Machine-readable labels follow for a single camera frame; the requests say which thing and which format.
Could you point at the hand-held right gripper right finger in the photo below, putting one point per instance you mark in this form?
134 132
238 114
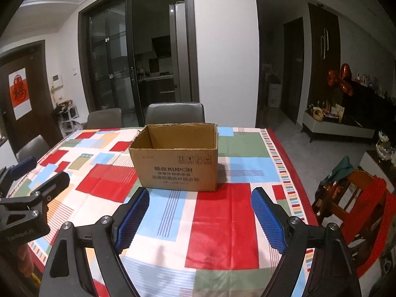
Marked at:
267 219

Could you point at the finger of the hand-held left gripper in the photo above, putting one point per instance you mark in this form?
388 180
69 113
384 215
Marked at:
21 167
52 185

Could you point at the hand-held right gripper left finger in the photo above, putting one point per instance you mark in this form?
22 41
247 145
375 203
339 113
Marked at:
131 219

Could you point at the brown cardboard box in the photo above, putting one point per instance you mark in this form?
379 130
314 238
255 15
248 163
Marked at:
176 173

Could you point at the grey dining chair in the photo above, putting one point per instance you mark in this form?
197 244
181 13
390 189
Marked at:
105 119
174 113
32 148

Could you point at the colourful patchwork tablecloth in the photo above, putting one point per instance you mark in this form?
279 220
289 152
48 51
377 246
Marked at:
222 238

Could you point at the white shelf rack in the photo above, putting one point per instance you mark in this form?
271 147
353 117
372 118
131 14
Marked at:
67 119

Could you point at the dark brown door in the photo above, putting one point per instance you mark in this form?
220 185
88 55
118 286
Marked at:
40 99

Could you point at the red door poster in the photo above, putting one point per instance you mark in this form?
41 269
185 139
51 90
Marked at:
20 92

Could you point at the wooden chair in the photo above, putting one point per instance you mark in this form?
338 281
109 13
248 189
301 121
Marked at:
343 204

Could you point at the green cloth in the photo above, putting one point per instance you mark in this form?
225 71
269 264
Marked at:
337 171

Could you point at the white intercom panel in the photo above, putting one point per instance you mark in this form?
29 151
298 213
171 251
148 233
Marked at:
57 80

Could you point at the red cloth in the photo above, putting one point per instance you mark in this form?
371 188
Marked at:
379 219

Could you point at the white low bench cabinet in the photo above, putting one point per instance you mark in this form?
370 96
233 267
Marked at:
337 130

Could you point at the woven basket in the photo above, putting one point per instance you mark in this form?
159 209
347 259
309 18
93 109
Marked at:
318 113

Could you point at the white side table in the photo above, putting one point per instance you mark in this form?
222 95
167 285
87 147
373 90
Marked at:
379 168

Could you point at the white hallway box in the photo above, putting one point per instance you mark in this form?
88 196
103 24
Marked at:
274 96

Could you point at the glass sliding door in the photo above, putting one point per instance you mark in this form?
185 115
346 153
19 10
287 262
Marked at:
108 62

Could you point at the flower vase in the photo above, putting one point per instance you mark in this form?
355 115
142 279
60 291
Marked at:
383 145

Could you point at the dark hallway door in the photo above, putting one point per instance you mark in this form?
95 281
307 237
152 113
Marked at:
294 71

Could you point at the dark sideboard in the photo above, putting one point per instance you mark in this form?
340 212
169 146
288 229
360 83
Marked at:
371 105

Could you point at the red foil balloons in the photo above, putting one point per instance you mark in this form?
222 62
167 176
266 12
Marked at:
340 79

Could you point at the dark tall cabinet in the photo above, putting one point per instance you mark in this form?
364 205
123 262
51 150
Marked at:
324 62

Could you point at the grey refrigerator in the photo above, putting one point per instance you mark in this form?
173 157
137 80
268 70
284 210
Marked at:
177 52

